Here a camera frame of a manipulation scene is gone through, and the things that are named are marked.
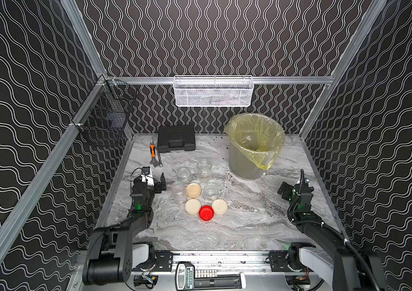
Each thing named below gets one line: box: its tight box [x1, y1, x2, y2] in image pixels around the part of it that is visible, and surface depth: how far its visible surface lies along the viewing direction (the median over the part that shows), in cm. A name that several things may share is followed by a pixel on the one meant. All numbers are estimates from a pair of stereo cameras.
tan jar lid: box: [186, 182, 202, 199], surface depth 97 cm
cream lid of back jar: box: [184, 198, 202, 215], surface depth 90 cm
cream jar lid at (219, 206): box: [211, 198, 228, 215], surface depth 90 cm
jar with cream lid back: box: [202, 183, 219, 202], surface depth 95 cm
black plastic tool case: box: [157, 124, 196, 153], surface depth 113 cm
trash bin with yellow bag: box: [224, 112, 286, 181], surface depth 92 cm
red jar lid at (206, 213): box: [198, 204, 215, 222], surface depth 89 cm
